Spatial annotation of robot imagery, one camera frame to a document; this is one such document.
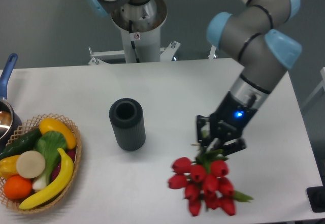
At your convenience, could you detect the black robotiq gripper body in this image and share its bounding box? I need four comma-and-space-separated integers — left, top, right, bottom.
209, 92, 257, 145

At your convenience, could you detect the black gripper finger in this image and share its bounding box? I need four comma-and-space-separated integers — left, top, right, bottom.
196, 115, 212, 145
221, 138, 246, 156

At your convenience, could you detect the red tulip bouquet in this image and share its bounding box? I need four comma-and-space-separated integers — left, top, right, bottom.
167, 143, 253, 217

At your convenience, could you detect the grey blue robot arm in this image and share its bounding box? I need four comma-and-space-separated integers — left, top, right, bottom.
87, 0, 302, 155

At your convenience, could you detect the dark grey ribbed vase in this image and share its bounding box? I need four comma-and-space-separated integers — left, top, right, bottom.
109, 98, 146, 151

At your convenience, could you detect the black device at edge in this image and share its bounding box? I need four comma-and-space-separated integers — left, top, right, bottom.
306, 186, 324, 213

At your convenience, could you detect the purple eggplant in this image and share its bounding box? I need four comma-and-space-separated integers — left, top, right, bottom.
51, 148, 76, 182

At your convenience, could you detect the yellow banana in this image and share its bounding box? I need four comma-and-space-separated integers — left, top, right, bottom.
19, 148, 74, 210

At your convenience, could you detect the yellow squash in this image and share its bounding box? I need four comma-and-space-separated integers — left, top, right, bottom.
39, 118, 77, 150

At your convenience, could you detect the green bok choy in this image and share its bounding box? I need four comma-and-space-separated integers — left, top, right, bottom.
32, 131, 67, 192

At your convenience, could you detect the woven wicker basket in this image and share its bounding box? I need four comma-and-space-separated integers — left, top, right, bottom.
1, 113, 82, 214

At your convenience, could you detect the beige round disc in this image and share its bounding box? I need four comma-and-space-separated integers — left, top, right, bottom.
16, 150, 46, 179

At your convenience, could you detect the green cucumber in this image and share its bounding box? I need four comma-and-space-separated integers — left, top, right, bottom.
1, 128, 42, 159

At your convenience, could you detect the orange fruit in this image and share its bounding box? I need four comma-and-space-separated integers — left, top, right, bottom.
4, 175, 32, 200

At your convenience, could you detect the yellow bell pepper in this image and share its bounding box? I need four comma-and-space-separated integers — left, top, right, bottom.
0, 155, 20, 179

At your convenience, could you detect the white frame at right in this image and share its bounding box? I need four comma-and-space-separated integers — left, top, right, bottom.
301, 67, 324, 112

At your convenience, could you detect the blue handled steel pot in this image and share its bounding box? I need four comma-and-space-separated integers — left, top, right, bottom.
1, 53, 21, 151

